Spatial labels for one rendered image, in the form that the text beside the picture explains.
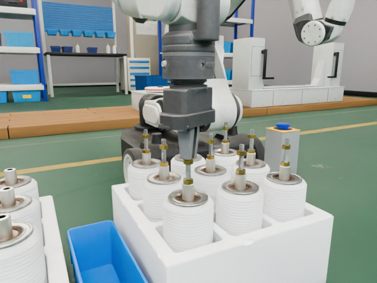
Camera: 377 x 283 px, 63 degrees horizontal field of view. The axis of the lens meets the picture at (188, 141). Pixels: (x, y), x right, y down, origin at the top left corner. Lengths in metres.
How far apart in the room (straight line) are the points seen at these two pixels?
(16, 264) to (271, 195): 0.47
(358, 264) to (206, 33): 0.71
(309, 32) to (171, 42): 0.68
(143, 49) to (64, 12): 1.71
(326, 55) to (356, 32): 2.22
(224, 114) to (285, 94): 2.61
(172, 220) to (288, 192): 0.25
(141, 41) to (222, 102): 6.10
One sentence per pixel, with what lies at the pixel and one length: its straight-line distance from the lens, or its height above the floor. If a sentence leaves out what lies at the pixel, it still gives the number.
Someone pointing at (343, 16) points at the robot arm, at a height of 0.64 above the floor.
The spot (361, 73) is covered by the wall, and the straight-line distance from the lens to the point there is 6.40.
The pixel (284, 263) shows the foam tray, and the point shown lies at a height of 0.11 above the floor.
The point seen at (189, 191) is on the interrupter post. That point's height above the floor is 0.27.
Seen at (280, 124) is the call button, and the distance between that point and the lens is 0.92.
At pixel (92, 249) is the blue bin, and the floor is 0.05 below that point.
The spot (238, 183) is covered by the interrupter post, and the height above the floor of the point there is 0.26.
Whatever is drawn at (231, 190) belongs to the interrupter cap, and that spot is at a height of 0.25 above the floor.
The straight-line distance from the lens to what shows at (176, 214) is 0.55.
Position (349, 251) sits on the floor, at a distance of 0.99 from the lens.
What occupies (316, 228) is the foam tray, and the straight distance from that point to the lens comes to 0.71.
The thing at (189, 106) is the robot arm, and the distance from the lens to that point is 0.49.
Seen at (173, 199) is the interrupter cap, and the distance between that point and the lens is 0.57.
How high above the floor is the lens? 0.49
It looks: 13 degrees down
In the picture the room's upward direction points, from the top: straight up
